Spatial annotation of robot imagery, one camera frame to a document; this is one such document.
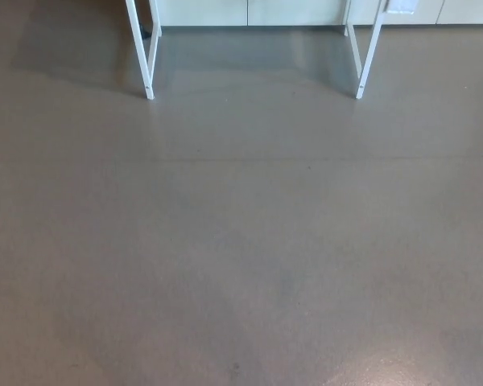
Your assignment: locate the white metal table leg frame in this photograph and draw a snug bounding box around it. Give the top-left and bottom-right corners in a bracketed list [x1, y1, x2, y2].
[124, 0, 163, 101]
[345, 0, 388, 101]

